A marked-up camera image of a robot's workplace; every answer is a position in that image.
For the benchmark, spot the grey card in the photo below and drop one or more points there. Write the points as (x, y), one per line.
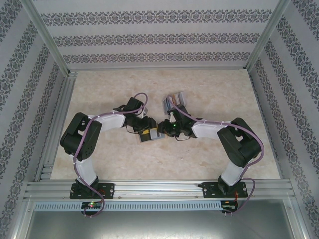
(166, 105)

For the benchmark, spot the aluminium frame leg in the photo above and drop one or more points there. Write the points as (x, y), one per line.
(296, 219)
(23, 219)

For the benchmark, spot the grey sheet metal panel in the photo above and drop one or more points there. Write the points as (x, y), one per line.
(159, 224)

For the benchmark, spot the clear acrylic card rack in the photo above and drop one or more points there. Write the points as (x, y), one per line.
(185, 101)

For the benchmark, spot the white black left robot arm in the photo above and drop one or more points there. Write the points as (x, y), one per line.
(112, 123)

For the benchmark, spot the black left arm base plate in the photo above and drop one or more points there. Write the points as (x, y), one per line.
(107, 190)

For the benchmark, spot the aluminium mounting rail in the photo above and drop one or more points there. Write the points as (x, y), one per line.
(159, 190)

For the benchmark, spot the tan leather card holder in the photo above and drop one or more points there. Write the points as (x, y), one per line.
(151, 140)

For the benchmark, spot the aluminium side rail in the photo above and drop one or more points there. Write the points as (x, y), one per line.
(56, 129)

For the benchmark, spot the aluminium frame post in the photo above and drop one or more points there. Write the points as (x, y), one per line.
(45, 32)
(268, 32)

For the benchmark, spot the black credit card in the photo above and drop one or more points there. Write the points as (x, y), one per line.
(145, 138)

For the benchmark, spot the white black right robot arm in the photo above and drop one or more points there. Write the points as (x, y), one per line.
(204, 130)

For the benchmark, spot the pale lilac card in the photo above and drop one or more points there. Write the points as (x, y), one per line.
(183, 99)

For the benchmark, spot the aluminium back frame rail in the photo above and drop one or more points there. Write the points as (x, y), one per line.
(159, 69)

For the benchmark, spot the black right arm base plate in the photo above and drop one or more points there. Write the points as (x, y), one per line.
(209, 190)

